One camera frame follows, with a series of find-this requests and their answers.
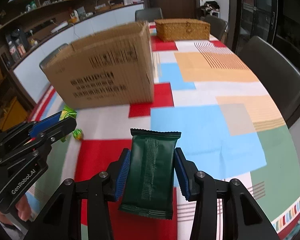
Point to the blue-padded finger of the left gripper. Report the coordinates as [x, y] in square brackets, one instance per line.
[25, 131]

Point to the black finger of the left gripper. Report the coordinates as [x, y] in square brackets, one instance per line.
[10, 152]

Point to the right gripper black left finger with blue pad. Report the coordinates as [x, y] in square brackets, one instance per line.
[106, 186]

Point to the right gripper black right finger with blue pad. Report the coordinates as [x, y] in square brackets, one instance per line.
[197, 186]

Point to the dark green snack packet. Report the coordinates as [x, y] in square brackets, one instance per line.
[150, 181]

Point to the green lollipop candy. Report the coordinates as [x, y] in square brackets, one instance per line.
[68, 119]

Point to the person's left hand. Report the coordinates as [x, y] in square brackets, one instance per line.
[23, 209]

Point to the green wrapped candy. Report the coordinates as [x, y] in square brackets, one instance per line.
[78, 134]

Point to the colourful patchwork tablecloth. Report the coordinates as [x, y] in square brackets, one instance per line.
[230, 128]

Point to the dark chair left side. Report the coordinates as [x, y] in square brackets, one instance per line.
[49, 57]

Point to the dark chair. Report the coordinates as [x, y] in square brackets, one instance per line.
[217, 26]
[277, 74]
[49, 57]

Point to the pink drink bottle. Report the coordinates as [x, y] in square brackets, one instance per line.
[20, 47]

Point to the clear water bottle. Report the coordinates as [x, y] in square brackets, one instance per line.
[13, 51]

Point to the black coffee machine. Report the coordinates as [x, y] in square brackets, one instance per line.
[18, 33]

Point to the brown cardboard box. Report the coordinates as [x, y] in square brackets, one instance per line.
[110, 67]

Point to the dark chair right near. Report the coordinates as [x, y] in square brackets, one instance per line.
[277, 74]

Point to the woven wicker lidded box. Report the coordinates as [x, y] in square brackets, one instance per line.
[179, 29]

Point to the dark chair right far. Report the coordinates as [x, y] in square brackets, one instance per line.
[217, 26]

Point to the dark chair far end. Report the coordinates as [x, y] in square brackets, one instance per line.
[149, 14]

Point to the dark wooden door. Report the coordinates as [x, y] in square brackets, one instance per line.
[175, 8]

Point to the glass sliding door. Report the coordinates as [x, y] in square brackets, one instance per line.
[260, 18]

